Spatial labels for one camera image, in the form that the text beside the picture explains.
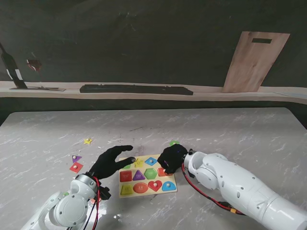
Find black keyboard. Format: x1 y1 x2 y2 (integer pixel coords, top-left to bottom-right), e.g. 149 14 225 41
79 83 194 96

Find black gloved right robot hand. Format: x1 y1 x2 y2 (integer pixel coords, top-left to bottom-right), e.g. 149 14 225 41
157 144 188 175

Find arm red black cables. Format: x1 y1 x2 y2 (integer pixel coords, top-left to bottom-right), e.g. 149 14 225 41
181 165 240 216
85 177 101 230

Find orange rectangle puzzle piece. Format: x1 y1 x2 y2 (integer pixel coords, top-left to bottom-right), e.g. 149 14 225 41
157 167 174 177

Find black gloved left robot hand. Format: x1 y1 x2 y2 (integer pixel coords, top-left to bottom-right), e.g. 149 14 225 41
88 143 137 180

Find thin flat wooden plate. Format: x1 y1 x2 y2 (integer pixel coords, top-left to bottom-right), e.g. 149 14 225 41
9 86 67 92

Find right arm red black cables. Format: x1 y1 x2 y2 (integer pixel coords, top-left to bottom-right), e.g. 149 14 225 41
181 165 240 216

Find wooden shape puzzle board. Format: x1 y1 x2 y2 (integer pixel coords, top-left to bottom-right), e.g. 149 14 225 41
118 153 178 199

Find blue dome puzzle piece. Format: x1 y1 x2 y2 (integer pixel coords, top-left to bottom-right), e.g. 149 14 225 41
162 181 176 192

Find red square puzzle piece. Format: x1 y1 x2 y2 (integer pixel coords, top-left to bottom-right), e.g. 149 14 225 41
69 162 84 173

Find left arm red black cables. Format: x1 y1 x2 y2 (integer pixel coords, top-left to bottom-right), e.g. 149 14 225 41
85 177 101 230

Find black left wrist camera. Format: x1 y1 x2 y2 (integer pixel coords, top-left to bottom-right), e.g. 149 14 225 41
97 186 112 201

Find black bottle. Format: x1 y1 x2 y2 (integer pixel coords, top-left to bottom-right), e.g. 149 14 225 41
0 42 28 89

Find long wooden shelf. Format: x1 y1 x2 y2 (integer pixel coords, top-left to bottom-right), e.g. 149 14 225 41
0 80 307 105

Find wooden cutting board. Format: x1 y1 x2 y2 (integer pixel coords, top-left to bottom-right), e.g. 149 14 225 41
221 31 291 93

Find red heart puzzle piece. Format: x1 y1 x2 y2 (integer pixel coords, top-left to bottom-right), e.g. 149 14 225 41
148 180 163 192

